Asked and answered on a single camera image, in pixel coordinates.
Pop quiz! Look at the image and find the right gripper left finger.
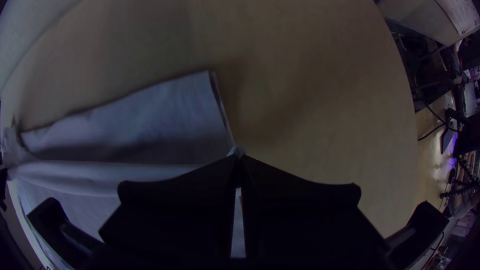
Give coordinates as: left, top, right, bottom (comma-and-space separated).
80, 154, 240, 270

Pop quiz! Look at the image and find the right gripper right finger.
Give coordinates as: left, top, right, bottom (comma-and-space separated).
239, 154, 392, 270

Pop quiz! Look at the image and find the white t-shirt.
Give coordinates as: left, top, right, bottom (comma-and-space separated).
1, 69, 248, 270

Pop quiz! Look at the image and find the black cable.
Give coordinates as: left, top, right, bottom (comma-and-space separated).
417, 104, 458, 142

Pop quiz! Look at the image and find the white printed poster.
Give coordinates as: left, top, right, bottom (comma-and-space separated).
436, 0, 480, 37

